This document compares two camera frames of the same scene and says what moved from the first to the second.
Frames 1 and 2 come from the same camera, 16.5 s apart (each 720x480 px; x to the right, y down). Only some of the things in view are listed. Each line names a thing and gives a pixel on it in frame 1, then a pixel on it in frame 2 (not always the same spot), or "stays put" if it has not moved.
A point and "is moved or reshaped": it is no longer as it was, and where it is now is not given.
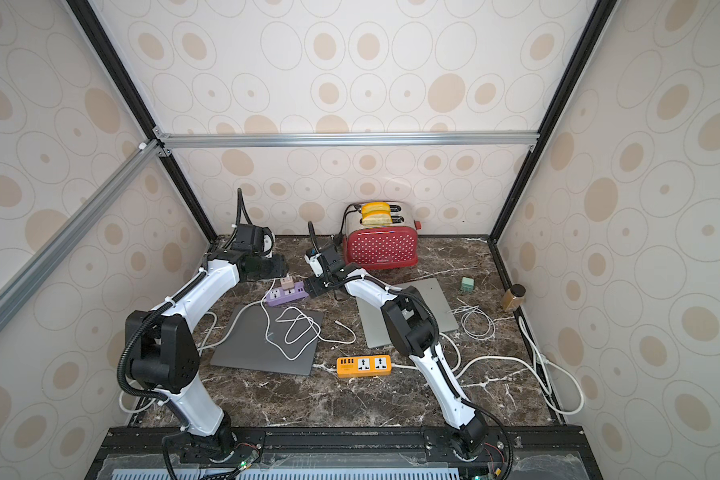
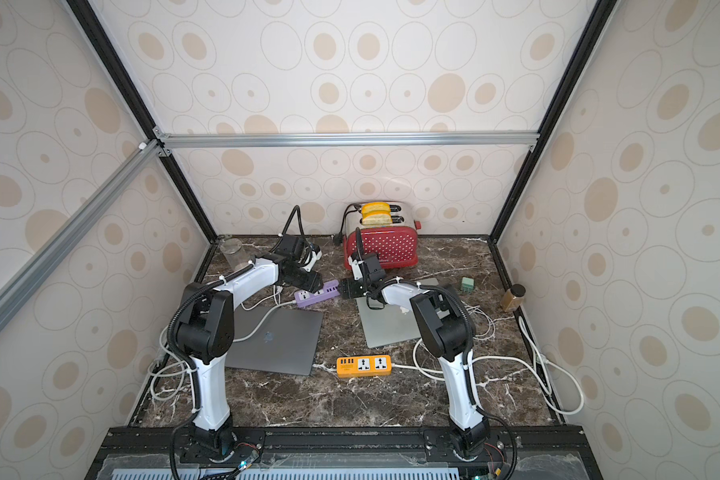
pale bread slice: (376, 219) stays put
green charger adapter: (467, 285) stays put
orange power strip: (363, 365) stays put
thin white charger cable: (466, 310) stays put
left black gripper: (280, 268) → (311, 282)
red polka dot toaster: (392, 246) stays put
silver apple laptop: (376, 327) stays put
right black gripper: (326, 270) → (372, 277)
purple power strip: (280, 295) is moved or reshaped
